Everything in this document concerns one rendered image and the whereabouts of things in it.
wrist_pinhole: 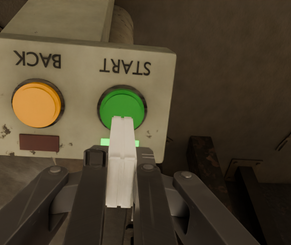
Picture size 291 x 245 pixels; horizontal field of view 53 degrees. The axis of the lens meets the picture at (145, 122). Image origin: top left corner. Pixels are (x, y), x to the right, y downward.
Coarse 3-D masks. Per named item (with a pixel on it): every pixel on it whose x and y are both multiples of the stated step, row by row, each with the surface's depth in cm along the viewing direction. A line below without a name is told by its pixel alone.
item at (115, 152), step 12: (120, 120) 21; (120, 132) 18; (120, 144) 17; (108, 156) 15; (120, 156) 15; (108, 168) 15; (120, 168) 15; (108, 180) 15; (120, 180) 15; (108, 192) 16; (108, 204) 16
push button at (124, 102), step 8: (120, 88) 26; (112, 96) 26; (120, 96) 26; (128, 96) 26; (136, 96) 26; (104, 104) 26; (112, 104) 26; (120, 104) 26; (128, 104) 26; (136, 104) 26; (104, 112) 26; (112, 112) 26; (120, 112) 26; (128, 112) 26; (136, 112) 26; (104, 120) 27; (136, 120) 26
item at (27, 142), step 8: (24, 136) 27; (32, 136) 27; (40, 136) 27; (48, 136) 27; (56, 136) 27; (24, 144) 27; (32, 144) 27; (40, 144) 28; (48, 144) 28; (56, 144) 28
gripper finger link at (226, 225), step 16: (176, 176) 14; (192, 176) 14; (192, 192) 13; (208, 192) 13; (192, 208) 12; (208, 208) 12; (224, 208) 12; (176, 224) 14; (192, 224) 12; (208, 224) 11; (224, 224) 11; (240, 224) 11; (192, 240) 12; (208, 240) 11; (224, 240) 10; (240, 240) 10; (256, 240) 10
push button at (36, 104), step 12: (36, 84) 25; (24, 96) 25; (36, 96) 25; (48, 96) 25; (24, 108) 25; (36, 108) 25; (48, 108) 26; (60, 108) 26; (24, 120) 26; (36, 120) 26; (48, 120) 26
